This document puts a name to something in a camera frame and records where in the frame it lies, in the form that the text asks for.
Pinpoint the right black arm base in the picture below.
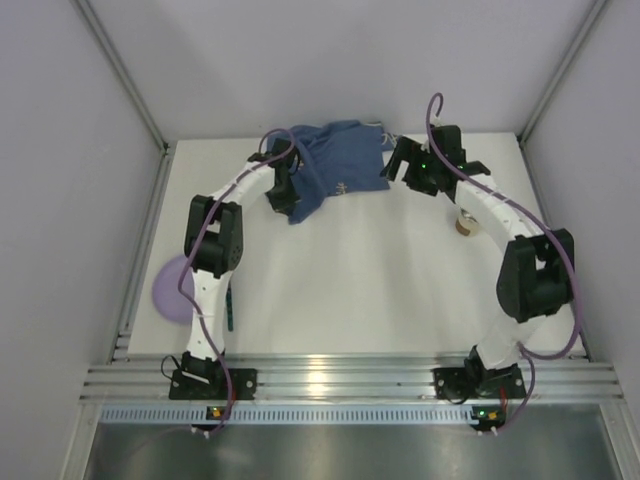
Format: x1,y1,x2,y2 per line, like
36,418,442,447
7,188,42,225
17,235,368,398
433,347,526,404

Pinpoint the blue fish-print cloth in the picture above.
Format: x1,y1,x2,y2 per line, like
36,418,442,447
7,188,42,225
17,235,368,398
266,120,399,225

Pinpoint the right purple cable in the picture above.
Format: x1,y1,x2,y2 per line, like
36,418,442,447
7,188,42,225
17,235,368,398
424,92,586,436

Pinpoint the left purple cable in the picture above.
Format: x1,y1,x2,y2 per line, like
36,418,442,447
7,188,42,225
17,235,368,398
177,128,301,441

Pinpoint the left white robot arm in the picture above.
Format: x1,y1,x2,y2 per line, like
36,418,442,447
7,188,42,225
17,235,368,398
178,138,300,362

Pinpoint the perforated cable duct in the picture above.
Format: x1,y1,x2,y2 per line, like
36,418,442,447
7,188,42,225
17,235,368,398
100,404,504,426

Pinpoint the teal-handled fork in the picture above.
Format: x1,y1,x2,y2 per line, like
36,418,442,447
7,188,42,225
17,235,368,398
225,286,234,332

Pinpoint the right aluminium frame post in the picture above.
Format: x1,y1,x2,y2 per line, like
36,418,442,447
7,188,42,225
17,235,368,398
516,0,611,149

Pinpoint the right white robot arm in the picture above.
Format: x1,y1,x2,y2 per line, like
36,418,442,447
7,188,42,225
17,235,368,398
380,125,575,372

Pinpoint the left aluminium frame post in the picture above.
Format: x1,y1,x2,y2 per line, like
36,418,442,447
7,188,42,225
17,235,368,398
70,0,169,154

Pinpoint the metal cup with cork base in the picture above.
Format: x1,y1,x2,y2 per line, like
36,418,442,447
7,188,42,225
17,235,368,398
455,209,481,237

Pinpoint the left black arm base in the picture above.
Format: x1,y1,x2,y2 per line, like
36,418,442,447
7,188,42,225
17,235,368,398
168,352,258,401

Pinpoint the aluminium frame post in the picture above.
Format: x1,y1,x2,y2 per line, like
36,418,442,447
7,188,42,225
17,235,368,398
516,0,611,149
70,0,169,154

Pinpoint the purple bowl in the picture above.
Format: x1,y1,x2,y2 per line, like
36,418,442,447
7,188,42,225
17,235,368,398
151,255,192,326

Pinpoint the aluminium mounting rail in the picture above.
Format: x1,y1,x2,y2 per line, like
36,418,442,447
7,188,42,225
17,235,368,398
80,334,624,404

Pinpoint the purple cable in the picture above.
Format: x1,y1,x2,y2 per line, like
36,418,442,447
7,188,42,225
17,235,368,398
177,128,301,441
424,92,586,436

